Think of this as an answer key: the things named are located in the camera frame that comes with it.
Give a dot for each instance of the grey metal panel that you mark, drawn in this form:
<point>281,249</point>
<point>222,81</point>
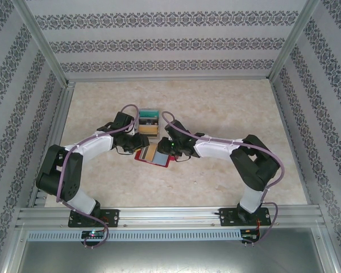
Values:
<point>170,258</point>

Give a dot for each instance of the black credit card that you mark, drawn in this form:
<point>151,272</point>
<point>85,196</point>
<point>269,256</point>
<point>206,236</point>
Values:
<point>149,122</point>

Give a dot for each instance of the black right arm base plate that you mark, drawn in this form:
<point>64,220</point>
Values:
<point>227,217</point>

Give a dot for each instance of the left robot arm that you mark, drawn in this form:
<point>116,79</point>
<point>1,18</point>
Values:
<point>93,145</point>

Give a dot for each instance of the tan credit card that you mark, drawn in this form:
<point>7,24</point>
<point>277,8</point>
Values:
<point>150,152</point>

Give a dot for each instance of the teal credit card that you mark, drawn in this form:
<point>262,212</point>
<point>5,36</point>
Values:
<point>149,114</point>

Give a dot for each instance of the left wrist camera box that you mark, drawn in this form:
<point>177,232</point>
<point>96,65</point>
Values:
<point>132,130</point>

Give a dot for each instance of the clear acrylic card stand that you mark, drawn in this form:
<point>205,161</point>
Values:
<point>156,137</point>

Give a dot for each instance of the aluminium frame post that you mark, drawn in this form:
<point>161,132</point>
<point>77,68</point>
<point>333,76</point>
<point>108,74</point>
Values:
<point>42,39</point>
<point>292,39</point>

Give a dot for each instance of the aluminium mounting rail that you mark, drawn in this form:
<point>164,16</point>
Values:
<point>170,216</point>

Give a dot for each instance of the red card holder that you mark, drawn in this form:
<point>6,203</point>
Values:
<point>162,157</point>

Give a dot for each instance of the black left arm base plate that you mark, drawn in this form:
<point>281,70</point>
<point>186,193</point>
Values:
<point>112,217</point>

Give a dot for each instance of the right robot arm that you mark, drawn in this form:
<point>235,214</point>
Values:
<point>216,148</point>

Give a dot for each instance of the aluminium side rail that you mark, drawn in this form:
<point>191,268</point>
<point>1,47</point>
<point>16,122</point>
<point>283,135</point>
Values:
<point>287,125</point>

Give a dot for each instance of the gold credit card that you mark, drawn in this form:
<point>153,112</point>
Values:
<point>149,131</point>

